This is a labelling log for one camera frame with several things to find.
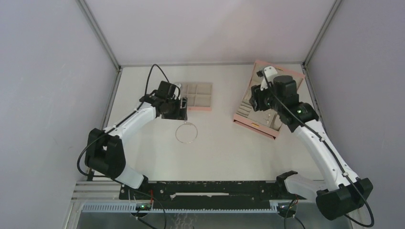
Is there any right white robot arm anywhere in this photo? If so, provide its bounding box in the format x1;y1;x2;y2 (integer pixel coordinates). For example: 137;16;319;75
249;75;374;227

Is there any silver bangle ring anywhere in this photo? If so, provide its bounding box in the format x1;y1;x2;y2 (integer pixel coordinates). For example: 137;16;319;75
175;122;199;145

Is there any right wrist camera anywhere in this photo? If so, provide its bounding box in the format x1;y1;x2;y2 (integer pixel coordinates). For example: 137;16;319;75
256;66;278;91

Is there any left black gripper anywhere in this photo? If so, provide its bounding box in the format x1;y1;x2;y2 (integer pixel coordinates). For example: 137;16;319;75
162;96;187;120

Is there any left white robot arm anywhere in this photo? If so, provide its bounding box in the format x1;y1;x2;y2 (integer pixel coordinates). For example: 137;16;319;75
83;81;188;199

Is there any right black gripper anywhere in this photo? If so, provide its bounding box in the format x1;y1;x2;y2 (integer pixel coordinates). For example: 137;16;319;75
248;79;282;113

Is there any pink jewelry box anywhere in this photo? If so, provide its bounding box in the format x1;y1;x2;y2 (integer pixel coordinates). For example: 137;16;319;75
233;60;305;139

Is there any black mounting rail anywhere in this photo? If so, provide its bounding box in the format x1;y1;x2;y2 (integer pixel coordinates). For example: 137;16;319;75
118;181;297;209

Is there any white slotted cable duct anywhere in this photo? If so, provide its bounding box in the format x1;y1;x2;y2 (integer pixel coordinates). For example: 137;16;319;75
82;202;279;213

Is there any pink compartment tray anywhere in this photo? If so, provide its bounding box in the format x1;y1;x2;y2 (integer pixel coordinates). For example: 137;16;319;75
180;82;213;111

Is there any right black cable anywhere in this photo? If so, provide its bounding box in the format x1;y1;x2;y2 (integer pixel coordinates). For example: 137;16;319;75
256;70;375;228

